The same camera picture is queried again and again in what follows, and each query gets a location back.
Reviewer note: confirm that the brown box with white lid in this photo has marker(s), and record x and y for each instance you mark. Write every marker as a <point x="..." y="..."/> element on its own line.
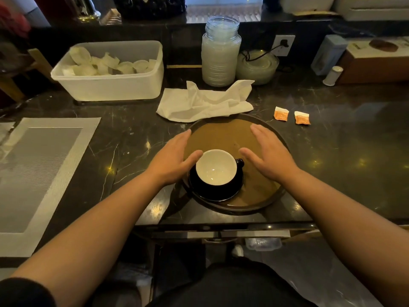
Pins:
<point x="367" y="71"/>

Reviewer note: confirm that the white napkin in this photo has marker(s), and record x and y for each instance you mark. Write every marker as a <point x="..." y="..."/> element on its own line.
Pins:
<point x="198" y="105"/>

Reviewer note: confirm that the dark glass bowl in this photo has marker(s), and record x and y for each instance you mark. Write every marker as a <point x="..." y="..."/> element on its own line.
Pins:
<point x="14" y="60"/>

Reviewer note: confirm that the round brown tray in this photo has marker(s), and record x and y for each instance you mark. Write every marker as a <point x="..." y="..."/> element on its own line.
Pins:
<point x="230" y="134"/>

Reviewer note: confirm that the person's left forearm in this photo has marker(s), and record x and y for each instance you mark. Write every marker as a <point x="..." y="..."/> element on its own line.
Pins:
<point x="96" y="236"/>

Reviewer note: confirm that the pale rectangular tin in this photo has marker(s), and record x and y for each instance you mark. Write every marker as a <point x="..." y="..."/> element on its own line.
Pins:
<point x="327" y="55"/>

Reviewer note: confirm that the person's right hand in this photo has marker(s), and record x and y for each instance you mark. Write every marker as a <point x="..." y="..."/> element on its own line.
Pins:
<point x="274" y="159"/>

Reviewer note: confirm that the white wall socket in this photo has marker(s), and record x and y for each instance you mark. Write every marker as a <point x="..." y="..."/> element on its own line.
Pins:
<point x="277" y="51"/>

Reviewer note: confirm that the person's black left sleeve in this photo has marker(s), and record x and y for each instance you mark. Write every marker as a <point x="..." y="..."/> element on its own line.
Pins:
<point x="22" y="294"/>

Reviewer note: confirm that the person's left hand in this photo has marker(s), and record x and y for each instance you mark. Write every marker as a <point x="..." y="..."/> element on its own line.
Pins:
<point x="169" y="163"/>

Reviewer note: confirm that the red object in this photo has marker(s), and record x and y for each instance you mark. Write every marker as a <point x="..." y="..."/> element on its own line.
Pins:
<point x="12" y="22"/>

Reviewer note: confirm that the translucent white plastic tub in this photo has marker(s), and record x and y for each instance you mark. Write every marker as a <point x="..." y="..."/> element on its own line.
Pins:
<point x="112" y="86"/>

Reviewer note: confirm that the black rock ornament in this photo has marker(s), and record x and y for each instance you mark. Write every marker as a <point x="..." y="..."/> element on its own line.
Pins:
<point x="150" y="6"/>

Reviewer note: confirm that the person's black trousers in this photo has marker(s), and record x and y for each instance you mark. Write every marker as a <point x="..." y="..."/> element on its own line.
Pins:
<point x="230" y="284"/>

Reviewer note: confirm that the black and white cup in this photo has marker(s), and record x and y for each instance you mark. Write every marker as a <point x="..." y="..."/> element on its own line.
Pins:
<point x="215" y="167"/>

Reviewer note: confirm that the grey woven placemat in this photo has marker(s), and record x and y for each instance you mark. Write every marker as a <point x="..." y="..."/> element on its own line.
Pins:
<point x="41" y="175"/>

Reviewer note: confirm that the clear plastic wrapper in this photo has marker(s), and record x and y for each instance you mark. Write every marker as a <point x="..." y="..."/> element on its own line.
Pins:
<point x="263" y="244"/>

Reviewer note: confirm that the person's right forearm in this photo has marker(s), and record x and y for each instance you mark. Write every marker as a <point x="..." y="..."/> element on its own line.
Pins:
<point x="351" y="227"/>

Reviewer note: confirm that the tall stack of glass plates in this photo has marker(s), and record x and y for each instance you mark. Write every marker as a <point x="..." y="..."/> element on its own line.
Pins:
<point x="220" y="63"/>

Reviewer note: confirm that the white appliance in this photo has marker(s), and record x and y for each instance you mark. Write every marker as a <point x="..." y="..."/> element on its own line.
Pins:
<point x="306" y="3"/>

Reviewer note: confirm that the black saucer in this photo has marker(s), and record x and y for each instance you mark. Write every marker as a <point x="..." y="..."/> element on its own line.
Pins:
<point x="204" y="191"/>

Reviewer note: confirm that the short stack of glass plates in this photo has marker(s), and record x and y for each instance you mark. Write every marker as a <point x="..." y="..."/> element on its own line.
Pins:
<point x="258" y="71"/>

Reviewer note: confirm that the small white shaker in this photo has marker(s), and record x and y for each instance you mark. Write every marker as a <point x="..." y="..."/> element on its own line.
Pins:
<point x="332" y="76"/>

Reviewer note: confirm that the person's white shoe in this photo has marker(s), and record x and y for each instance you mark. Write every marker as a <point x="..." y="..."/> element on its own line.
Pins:
<point x="237" y="250"/>

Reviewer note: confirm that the orange sachet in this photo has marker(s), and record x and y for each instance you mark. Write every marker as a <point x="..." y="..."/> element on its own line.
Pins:
<point x="281" y="115"/>
<point x="302" y="119"/>

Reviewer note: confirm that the stack of small glass dishes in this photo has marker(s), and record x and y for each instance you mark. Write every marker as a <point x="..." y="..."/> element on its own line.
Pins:
<point x="222" y="27"/>

